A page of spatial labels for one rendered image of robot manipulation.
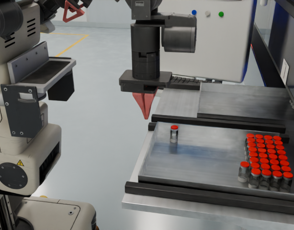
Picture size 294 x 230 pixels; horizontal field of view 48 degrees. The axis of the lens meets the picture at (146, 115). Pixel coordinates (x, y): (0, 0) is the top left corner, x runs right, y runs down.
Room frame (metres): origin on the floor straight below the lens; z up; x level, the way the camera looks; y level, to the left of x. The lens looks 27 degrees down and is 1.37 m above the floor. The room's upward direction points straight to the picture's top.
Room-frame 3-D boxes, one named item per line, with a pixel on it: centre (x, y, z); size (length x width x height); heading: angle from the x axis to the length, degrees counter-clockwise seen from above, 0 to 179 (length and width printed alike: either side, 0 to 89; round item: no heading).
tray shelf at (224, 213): (0.84, -0.25, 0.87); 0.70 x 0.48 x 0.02; 169
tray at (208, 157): (0.69, -0.17, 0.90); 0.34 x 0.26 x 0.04; 79
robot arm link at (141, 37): (0.64, 0.00, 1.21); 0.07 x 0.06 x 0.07; 78
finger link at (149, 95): (0.64, 0.01, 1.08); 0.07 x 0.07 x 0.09; 79
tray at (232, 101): (1.00, -0.35, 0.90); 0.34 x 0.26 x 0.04; 79
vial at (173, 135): (0.79, -0.08, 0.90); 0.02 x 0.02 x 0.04
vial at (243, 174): (0.62, -0.22, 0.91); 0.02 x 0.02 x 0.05
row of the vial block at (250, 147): (0.67, -0.26, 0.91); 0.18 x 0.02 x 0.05; 169
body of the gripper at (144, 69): (0.64, 0.00, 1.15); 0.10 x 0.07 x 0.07; 79
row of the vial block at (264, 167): (0.66, -0.28, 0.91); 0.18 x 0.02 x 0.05; 169
